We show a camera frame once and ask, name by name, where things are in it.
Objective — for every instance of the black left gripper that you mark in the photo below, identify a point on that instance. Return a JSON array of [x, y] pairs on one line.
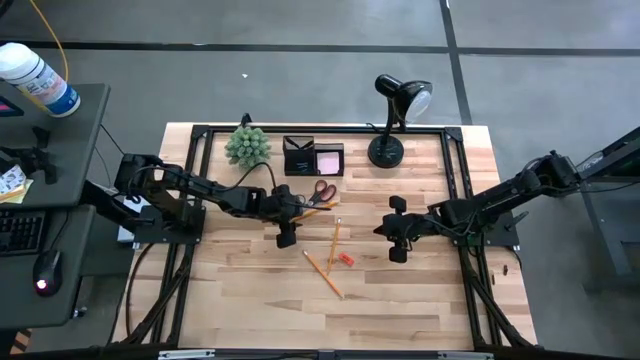
[[260, 202]]

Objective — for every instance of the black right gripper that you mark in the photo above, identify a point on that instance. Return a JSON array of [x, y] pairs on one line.
[[420, 226]]

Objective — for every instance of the yellow pencil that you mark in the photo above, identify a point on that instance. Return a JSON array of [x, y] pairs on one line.
[[322, 274], [334, 245], [320, 210]]

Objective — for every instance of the red eraser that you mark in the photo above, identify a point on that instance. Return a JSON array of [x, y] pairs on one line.
[[346, 259]]

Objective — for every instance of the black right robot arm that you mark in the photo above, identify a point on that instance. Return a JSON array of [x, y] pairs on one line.
[[500, 192]]

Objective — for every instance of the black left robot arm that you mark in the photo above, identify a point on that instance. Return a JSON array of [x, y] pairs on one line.
[[200, 187]]

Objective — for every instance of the black mesh desk organizer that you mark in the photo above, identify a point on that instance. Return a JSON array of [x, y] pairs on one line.
[[299, 172]]

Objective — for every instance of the pink sticky note pad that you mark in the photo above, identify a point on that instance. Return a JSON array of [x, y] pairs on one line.
[[328, 163]]

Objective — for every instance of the black desk lamp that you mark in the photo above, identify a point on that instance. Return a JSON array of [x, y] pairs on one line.
[[385, 152]]

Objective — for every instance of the green plant in white pot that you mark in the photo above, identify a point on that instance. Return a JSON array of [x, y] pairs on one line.
[[247, 147]]

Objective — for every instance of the small black clamp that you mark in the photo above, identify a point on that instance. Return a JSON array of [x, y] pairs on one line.
[[245, 120]]

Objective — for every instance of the white power adapter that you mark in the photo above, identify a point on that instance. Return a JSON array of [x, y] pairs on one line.
[[126, 235]]

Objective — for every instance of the black metal stand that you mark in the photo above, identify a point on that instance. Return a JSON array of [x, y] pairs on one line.
[[600, 225]]

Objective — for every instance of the black side desk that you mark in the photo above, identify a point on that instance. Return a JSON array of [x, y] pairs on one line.
[[75, 125]]

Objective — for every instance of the black computer mouse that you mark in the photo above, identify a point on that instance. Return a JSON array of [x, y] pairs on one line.
[[47, 272]]

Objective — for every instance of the yellow sticky notes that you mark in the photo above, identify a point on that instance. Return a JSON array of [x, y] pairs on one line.
[[22, 196]]

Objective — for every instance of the black keyboard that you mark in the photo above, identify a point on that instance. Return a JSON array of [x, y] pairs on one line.
[[20, 232]]

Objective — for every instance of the white sticker sheet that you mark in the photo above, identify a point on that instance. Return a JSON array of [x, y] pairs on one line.
[[11, 180]]

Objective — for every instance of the white wipes canister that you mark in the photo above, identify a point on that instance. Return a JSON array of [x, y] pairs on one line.
[[35, 77]]

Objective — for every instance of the black tablet pink screen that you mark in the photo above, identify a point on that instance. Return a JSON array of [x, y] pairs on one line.
[[10, 107]]

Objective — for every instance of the black aluminium table frame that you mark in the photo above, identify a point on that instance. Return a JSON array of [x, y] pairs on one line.
[[325, 130]]

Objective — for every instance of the silver metal bracket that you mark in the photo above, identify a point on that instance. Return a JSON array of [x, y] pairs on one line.
[[465, 355], [185, 355]]

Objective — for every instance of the black clamp mount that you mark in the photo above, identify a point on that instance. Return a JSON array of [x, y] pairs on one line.
[[30, 157]]

